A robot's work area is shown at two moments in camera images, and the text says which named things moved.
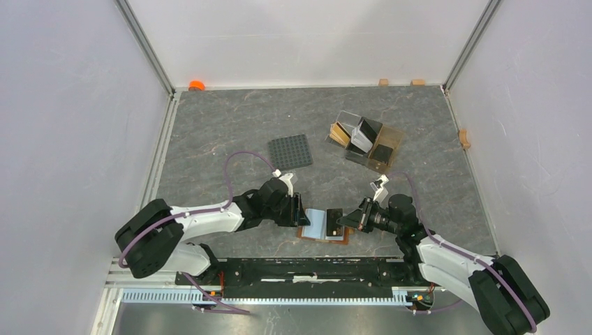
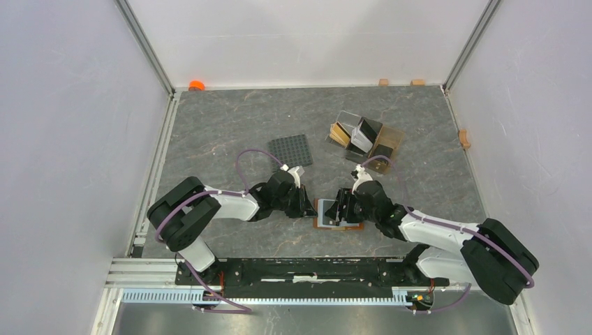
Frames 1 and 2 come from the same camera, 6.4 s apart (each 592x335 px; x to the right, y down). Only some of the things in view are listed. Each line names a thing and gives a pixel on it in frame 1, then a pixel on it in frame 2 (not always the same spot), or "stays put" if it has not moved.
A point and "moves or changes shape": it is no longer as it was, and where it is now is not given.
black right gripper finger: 356,219 to 331,211
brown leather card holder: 324,227 moves or changes shape
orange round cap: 197,84 stays put
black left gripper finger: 300,218 to 309,211
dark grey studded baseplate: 290,152 stays put
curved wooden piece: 463,138 stays put
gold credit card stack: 339,134 stays put
